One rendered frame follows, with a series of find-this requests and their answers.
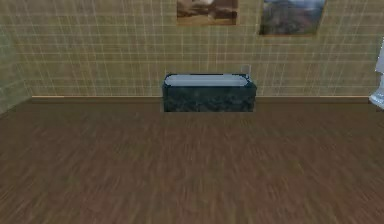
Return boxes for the brown framed wall picture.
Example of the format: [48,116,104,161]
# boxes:
[176,0,240,27]

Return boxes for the mountain landscape wall picture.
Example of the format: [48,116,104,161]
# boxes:
[258,0,327,37]

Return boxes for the white toilet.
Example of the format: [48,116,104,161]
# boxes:
[368,37,384,110]

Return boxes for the dark green marble bathtub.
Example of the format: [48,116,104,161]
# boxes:
[162,72,258,113]

